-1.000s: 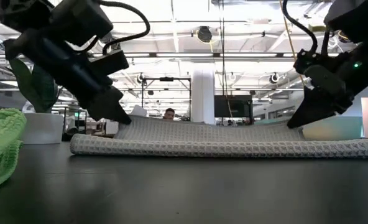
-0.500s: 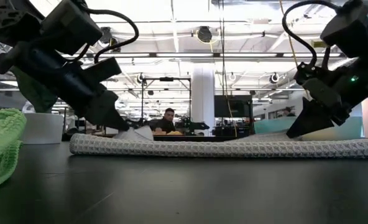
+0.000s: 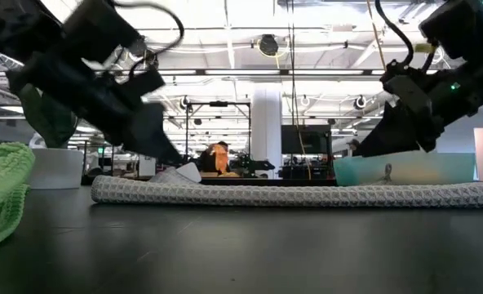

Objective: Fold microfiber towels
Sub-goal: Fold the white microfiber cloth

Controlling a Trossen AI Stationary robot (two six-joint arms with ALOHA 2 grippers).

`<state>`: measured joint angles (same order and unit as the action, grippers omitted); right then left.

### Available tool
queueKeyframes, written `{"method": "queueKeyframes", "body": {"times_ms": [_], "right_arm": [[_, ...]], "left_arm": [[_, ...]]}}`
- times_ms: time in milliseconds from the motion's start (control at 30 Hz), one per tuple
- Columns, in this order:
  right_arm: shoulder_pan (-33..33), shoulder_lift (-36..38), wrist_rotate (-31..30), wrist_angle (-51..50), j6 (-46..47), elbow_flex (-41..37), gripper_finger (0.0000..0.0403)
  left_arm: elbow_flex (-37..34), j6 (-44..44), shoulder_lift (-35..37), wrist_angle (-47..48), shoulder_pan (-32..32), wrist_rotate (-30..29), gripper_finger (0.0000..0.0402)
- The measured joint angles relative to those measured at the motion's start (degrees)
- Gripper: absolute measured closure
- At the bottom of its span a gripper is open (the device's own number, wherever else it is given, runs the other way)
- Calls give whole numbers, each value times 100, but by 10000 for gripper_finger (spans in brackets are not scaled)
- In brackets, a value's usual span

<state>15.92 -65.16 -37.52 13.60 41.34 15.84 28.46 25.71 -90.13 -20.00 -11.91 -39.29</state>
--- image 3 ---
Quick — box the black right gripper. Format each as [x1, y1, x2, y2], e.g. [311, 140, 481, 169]
[352, 69, 483, 158]

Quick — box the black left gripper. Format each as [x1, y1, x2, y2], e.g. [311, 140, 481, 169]
[7, 52, 184, 167]

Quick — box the teal plastic bin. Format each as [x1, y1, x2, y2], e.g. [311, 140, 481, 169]
[333, 152, 477, 188]

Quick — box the grey waffle weave towel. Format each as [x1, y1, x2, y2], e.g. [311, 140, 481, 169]
[90, 162, 483, 209]

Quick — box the lime green microfiber towel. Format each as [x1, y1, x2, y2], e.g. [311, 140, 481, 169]
[0, 141, 36, 251]

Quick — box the person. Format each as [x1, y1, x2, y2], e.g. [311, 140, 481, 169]
[198, 140, 231, 177]

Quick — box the black distant machine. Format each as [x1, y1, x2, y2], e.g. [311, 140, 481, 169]
[231, 153, 276, 175]

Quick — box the fake plant in white pot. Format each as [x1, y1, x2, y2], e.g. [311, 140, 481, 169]
[19, 83, 86, 189]

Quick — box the white round pillar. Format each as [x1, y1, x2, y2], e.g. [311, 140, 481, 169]
[250, 91, 283, 179]

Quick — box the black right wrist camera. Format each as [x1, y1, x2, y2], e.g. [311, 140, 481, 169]
[382, 60, 424, 114]

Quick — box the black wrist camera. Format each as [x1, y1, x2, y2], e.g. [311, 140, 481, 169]
[126, 69, 167, 103]
[382, 60, 424, 114]

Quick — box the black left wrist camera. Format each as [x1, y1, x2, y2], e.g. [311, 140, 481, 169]
[126, 69, 167, 103]

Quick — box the black wall screen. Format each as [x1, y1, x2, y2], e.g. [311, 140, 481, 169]
[281, 124, 333, 155]

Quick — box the thin yellow hanging cord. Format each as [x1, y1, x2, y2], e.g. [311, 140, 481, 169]
[273, 52, 312, 180]

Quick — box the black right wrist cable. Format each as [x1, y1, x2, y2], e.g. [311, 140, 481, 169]
[374, 0, 414, 69]

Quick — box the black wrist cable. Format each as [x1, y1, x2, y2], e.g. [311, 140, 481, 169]
[374, 0, 414, 69]
[110, 0, 185, 56]

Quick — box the yellow extension cable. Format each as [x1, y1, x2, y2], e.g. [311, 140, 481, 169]
[366, 0, 389, 73]

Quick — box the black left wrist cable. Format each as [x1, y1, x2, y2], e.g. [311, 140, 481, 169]
[110, 0, 185, 56]

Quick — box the black table frame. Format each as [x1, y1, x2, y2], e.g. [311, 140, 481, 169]
[82, 175, 483, 188]

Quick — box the black hanging cable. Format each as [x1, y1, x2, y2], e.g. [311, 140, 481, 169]
[285, 0, 299, 123]

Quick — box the black ceiling cable reel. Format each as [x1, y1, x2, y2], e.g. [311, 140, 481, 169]
[257, 33, 281, 58]

